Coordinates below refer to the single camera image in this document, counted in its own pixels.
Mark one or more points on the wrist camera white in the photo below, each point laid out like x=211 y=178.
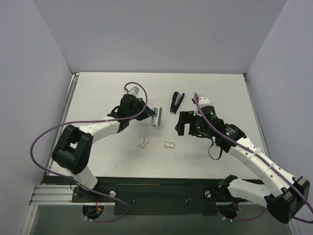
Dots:
x=133 y=91
x=203 y=101

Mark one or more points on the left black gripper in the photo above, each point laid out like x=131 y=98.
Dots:
x=141 y=109

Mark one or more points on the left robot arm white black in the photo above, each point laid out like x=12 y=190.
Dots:
x=73 y=148

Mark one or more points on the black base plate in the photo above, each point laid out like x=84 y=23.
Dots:
x=156 y=196

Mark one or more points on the light blue white stapler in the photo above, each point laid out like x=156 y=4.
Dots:
x=156 y=117

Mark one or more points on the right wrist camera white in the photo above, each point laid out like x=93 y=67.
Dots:
x=203 y=101

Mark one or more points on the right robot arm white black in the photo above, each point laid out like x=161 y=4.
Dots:
x=280 y=192

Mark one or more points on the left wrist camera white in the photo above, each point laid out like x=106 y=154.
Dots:
x=133 y=91

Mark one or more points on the black stapler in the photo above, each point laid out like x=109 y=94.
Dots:
x=177 y=99

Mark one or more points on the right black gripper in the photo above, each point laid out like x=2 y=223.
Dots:
x=190 y=124

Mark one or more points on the staple box with red label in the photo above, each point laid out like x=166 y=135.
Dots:
x=143 y=143

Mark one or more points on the beige staple box tray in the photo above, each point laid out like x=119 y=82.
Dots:
x=169 y=144

